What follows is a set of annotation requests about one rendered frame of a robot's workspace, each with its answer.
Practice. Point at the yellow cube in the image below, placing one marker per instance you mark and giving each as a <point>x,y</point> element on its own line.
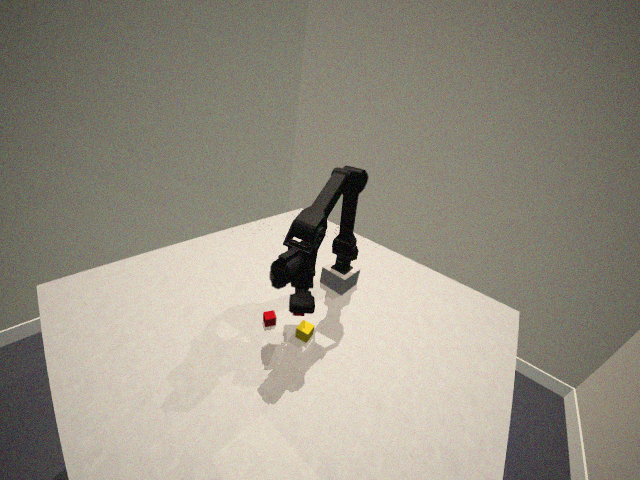
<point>304,331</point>

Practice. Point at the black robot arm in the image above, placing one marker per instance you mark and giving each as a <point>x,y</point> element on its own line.
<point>311,224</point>

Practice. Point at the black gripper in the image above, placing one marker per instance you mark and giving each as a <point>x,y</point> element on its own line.
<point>302,301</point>

